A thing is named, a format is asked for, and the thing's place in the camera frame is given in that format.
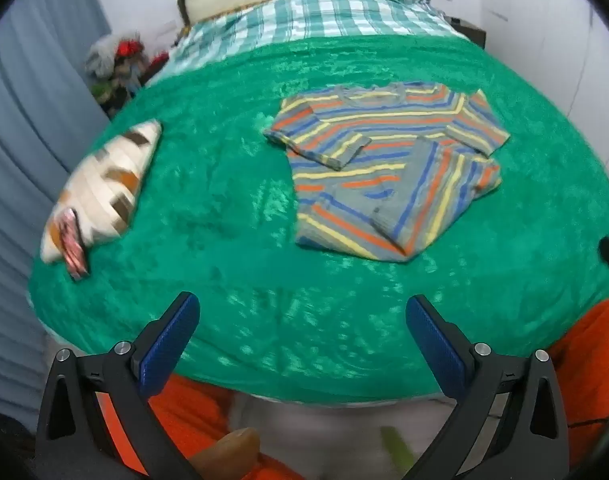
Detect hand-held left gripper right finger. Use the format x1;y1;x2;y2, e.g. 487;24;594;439
405;295;571;480

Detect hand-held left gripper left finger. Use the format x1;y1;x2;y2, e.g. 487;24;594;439
34;291;205;480

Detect striped knit shirt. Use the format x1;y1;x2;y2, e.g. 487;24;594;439
263;81;510;263

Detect pile of clothes and toys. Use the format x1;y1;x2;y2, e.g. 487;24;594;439
84;32;172;116

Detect person's orange pants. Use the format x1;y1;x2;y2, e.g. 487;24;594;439
99;297;609;480

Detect green strip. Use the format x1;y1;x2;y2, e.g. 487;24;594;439
379;426;418;476

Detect tan rounded object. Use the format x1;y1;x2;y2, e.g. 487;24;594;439
189;427;261;480

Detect green plush blanket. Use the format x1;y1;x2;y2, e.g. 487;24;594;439
27;35;609;403

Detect patchwork cushion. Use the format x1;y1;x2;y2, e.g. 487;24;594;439
39;119;164;265

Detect dark bedside cabinet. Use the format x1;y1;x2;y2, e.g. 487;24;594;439
449;16;487;50

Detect grey curtain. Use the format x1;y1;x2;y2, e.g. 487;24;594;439
0;0;112;421

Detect green checked bedsheet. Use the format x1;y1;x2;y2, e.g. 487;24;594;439
147;0;470;86

